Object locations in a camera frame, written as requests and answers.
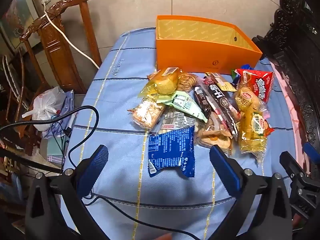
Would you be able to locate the framed picture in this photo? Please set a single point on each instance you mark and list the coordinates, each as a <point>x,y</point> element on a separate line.
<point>17,12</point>

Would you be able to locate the yellow bread packet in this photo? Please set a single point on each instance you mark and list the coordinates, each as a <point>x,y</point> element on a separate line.
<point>165,82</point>

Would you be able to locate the pink cloth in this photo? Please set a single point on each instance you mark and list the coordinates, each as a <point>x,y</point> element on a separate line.
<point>290,110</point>

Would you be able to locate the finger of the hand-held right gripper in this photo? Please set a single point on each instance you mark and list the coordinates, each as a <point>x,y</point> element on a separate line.
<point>312,151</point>
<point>291,163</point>

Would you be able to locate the light green snack packet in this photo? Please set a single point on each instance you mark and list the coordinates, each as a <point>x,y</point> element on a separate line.
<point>185,103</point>

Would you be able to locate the round crackers packet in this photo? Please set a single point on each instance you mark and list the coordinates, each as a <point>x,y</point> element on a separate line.
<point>188,81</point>

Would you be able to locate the orange cardboard box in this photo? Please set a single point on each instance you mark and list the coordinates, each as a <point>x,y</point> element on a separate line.
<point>195,55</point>

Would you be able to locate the blue striped blanket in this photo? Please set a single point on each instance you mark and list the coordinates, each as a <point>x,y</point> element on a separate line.
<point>120,105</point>

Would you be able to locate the yellow long snack packet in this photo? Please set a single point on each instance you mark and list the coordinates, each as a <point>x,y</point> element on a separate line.
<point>226,86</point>

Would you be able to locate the red chips packet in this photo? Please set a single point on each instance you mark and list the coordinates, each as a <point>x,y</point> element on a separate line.
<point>257,82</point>

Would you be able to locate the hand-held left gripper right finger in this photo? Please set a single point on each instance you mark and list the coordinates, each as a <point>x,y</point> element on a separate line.
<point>222,166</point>

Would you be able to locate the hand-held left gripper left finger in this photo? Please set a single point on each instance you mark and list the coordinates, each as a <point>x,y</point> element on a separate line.
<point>96,165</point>

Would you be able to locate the carved wooden chair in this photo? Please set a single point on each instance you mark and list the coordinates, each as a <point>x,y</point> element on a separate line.
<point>57,47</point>

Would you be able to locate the orange white cracker packet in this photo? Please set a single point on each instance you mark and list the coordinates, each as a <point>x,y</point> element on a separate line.
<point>147,112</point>

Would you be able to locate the black long wafer packet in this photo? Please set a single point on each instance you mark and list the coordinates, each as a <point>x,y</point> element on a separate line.
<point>220,102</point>

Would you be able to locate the small yellow cake packet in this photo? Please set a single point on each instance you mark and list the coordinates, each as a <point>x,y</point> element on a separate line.
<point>247,98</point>

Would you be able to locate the clear biscuit packet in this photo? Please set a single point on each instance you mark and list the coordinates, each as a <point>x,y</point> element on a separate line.
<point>212,135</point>

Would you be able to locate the white plastic bag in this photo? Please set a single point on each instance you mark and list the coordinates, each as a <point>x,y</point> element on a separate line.
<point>45,105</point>

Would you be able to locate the dark carved wooden furniture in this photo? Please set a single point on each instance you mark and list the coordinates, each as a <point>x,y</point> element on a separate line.
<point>295,42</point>

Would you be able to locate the dark chocolate bar packet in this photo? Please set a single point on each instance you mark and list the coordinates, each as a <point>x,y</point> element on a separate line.
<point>202,102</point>

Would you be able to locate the blue snack packet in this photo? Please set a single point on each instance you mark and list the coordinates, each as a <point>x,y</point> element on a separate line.
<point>170,150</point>

